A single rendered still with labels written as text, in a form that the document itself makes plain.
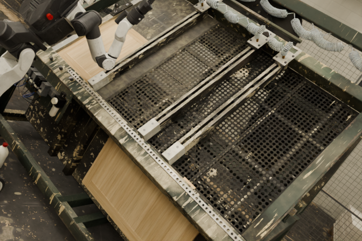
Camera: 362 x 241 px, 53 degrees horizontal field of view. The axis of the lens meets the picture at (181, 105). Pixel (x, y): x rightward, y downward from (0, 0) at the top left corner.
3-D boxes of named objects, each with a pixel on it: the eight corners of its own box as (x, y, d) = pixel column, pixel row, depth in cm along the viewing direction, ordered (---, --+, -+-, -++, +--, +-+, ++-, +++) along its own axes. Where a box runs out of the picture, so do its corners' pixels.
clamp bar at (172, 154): (160, 157, 213) (155, 136, 194) (287, 54, 256) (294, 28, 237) (171, 168, 208) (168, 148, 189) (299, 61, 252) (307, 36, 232)
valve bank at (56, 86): (5, 80, 257) (20, 52, 251) (23, 83, 269) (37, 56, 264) (40, 122, 234) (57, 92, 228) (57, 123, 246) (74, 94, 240)
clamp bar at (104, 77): (88, 85, 249) (78, 61, 229) (210, 5, 292) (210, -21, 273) (96, 93, 244) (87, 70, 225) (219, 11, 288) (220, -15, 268)
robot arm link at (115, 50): (126, 44, 224) (115, 71, 230) (121, 38, 231) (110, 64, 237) (111, 40, 217) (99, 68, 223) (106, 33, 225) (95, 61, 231)
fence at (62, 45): (53, 51, 271) (51, 47, 267) (151, -6, 305) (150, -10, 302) (56, 55, 268) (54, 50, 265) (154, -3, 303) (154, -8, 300)
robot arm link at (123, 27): (130, 23, 216) (121, 43, 220) (133, 22, 224) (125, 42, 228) (120, 18, 215) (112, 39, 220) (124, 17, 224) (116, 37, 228)
